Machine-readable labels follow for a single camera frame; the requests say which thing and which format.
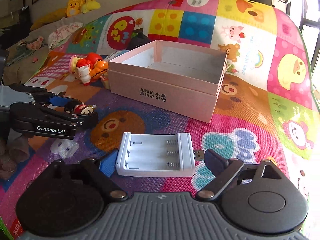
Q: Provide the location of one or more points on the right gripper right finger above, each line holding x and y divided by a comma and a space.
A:
224, 170

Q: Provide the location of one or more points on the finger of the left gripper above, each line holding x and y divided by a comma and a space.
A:
52, 119
42, 96

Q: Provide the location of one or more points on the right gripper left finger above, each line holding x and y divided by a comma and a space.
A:
100, 171

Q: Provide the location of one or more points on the white cylindrical figurine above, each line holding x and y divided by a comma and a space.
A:
84, 74

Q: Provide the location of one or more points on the red yellow toy camera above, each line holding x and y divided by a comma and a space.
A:
105, 81

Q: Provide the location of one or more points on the white battery charger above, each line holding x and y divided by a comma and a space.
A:
157, 155

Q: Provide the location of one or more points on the red bear toy figure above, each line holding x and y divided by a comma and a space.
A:
90, 60

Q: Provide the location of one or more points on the blue tissue pack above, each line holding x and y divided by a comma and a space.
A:
115, 54

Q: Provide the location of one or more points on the black plush toy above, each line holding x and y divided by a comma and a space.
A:
137, 39

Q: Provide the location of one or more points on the pink yellow cake toy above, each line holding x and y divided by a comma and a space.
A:
72, 64

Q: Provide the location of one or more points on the pink white crumpled cloth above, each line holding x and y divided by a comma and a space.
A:
56, 38

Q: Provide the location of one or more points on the small pink plush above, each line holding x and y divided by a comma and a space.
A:
35, 44

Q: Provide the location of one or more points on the colourful cartoon play mat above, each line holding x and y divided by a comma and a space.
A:
168, 119

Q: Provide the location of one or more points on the yellow tiger plush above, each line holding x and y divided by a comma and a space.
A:
74, 7

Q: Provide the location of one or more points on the pink cardboard box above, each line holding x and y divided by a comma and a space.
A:
181, 78

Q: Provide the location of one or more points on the yellow duck plush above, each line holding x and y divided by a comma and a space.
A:
90, 5

